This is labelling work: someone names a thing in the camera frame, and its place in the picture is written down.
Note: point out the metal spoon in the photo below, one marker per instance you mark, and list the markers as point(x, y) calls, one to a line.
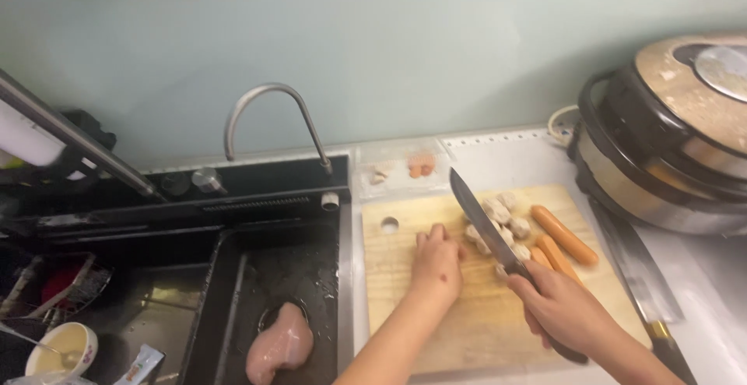
point(35, 344)

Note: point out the person's right hand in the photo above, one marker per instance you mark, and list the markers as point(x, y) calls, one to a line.
point(566, 309)

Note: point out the round steel sink knob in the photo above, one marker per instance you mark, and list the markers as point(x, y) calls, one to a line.
point(208, 179)

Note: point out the steel wall rack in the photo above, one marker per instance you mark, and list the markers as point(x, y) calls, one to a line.
point(76, 137)

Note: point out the small white seasoning packet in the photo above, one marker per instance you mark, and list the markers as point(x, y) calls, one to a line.
point(140, 367)

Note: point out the pale meatball piece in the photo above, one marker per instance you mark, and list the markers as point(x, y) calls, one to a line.
point(380, 173)

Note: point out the pile of grey meatballs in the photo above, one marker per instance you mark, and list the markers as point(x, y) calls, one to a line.
point(502, 213)

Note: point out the steel and black pressure cooker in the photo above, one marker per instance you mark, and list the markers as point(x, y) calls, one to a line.
point(665, 140)

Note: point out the small white sink cap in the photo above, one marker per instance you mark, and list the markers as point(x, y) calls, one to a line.
point(330, 200)

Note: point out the wooden cutting board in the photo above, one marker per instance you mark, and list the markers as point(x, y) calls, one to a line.
point(397, 291)

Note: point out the black kitchen sink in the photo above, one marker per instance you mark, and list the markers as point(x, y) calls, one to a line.
point(274, 245)

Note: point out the round black sink knob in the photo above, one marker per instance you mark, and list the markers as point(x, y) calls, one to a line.
point(174, 183)

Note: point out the orange sausage bits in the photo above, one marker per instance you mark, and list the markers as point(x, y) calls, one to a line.
point(421, 169)

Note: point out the person's left hand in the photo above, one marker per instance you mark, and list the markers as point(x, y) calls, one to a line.
point(435, 268)

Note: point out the curved steel faucet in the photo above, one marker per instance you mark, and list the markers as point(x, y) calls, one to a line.
point(265, 90)

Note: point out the white floral bowl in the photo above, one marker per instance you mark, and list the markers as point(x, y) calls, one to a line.
point(64, 350)

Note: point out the clear plastic food tray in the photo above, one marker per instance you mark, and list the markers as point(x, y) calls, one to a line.
point(397, 183)

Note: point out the short orange sausage piece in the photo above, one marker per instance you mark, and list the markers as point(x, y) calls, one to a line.
point(540, 256)

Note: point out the raw chicken breast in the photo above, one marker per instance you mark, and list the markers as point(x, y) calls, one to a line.
point(280, 341)

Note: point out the long orange sausage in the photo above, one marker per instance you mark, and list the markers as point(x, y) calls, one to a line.
point(559, 259)
point(563, 234)

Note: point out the steel cleaver with brass collar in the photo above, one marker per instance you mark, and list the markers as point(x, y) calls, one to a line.
point(636, 262)

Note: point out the white perforated plastic mat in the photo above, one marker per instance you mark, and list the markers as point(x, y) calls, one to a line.
point(513, 160)

